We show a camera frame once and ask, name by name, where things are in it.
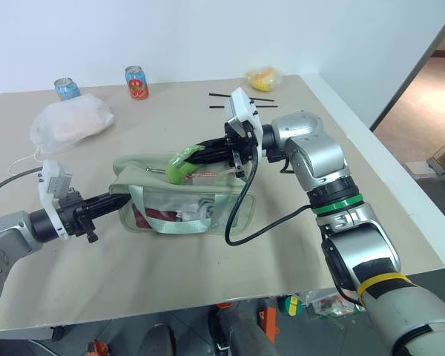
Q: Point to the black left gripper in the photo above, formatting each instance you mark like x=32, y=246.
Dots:
x=72, y=215

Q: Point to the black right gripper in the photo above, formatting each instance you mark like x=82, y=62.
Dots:
x=241, y=148

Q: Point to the green pouch with clear window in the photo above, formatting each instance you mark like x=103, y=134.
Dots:
x=144, y=185

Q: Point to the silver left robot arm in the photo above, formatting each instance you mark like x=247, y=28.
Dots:
x=7, y=237

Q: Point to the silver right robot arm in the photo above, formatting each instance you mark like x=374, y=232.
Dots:
x=371, y=244

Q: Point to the silver zipper pull pin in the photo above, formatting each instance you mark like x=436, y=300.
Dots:
x=155, y=171

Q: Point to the black tape strip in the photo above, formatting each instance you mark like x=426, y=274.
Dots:
x=267, y=106
x=261, y=99
x=218, y=107
x=219, y=95

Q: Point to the clear bag of yellow fruit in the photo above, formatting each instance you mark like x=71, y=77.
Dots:
x=263, y=78

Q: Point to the white plastic bag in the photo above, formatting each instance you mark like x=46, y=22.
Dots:
x=70, y=122

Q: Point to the blue and orange drink can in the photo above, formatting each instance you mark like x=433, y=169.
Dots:
x=137, y=85

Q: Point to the light blue drink can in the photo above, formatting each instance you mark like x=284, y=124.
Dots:
x=67, y=90

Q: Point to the orange and black tool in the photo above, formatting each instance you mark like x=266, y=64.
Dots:
x=96, y=348

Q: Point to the green and yellow ball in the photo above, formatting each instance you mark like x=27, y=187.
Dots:
x=290, y=306

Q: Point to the orange plastic block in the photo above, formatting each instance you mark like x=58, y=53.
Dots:
x=269, y=322

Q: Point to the large dark rounded shape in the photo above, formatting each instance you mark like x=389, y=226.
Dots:
x=241, y=333

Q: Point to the clear plastic bag of parts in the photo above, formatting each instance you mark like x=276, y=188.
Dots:
x=330, y=302

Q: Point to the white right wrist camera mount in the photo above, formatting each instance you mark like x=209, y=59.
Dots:
x=243, y=105

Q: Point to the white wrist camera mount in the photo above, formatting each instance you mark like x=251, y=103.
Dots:
x=50, y=181
x=243, y=105

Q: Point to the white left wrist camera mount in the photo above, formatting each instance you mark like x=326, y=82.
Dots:
x=50, y=181

